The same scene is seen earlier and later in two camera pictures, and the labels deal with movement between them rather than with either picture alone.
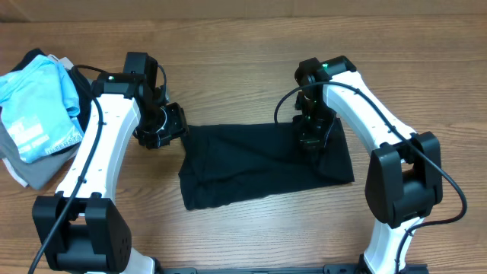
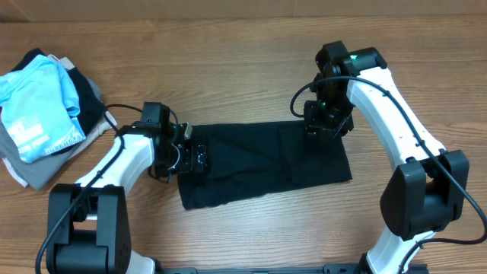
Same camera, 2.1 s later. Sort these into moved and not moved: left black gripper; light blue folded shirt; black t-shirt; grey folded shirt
Moved: left black gripper
Not moved: light blue folded shirt; black t-shirt; grey folded shirt
